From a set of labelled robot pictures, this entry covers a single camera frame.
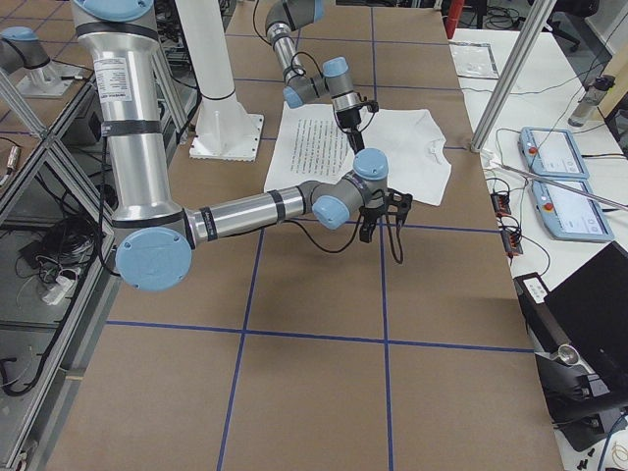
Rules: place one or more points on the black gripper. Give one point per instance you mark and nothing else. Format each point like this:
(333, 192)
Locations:
(350, 119)
(369, 218)

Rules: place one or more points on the white printed t-shirt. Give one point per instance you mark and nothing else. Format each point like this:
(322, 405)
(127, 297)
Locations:
(311, 147)

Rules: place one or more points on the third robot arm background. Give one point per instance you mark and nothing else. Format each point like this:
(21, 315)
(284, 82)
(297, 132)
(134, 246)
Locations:
(21, 49)

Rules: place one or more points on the orange black electronics board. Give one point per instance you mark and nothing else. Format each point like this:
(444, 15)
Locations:
(500, 202)

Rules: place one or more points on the clear plastic garment bag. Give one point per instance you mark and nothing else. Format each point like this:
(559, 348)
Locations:
(474, 60)

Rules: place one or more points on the blue teach pendant far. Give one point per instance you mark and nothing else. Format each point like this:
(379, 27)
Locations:
(553, 154)

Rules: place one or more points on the blue teach pendant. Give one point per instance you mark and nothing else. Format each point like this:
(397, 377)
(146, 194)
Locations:
(553, 154)
(571, 216)

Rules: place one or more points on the blue teach pendant near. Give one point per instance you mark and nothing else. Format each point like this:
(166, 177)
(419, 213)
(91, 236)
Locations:
(571, 216)

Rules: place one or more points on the grey water bottle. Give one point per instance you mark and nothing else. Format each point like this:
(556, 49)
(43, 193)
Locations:
(595, 92)

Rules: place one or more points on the black laptop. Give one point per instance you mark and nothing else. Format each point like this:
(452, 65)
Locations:
(587, 310)

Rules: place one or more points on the white power strip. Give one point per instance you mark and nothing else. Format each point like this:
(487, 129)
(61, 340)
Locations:
(63, 284)

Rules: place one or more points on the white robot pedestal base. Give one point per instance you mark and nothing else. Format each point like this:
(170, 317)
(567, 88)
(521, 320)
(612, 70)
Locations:
(223, 130)

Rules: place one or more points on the red cylinder post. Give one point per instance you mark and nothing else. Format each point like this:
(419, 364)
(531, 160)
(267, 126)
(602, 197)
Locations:
(453, 16)

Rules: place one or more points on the aluminium frame post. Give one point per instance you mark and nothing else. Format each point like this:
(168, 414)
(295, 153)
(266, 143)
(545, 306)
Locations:
(527, 37)

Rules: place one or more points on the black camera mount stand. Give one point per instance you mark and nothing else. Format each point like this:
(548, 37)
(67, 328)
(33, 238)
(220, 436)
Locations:
(583, 406)

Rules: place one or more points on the aluminium frame rack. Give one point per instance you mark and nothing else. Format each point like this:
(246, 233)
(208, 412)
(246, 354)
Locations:
(50, 221)

